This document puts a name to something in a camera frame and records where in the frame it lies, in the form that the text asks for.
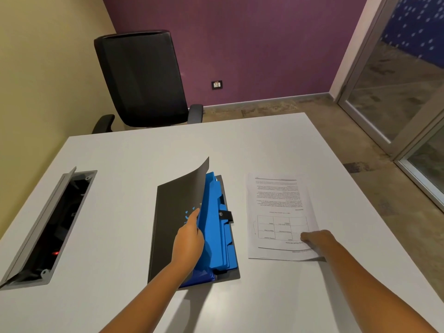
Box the person's right hand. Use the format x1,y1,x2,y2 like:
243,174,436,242
300,230,338,252

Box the person's left hand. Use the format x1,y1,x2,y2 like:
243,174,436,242
170,207,205,270

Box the black and blue expanding folder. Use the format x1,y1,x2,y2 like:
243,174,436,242
148,157,241,290

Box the white printed paper sheets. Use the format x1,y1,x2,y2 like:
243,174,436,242
246,172,321,262

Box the person's right forearm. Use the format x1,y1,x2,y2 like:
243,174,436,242
320,238,438,333

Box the person's left forearm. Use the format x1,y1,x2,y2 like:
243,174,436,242
99,261,195,333

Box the black office chair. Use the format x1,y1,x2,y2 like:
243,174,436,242
92,30,204,134

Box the grey table cable box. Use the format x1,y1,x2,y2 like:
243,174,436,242
0,166,98,291

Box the glass door with metal frame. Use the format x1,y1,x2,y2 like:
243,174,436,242
337,0,444,212

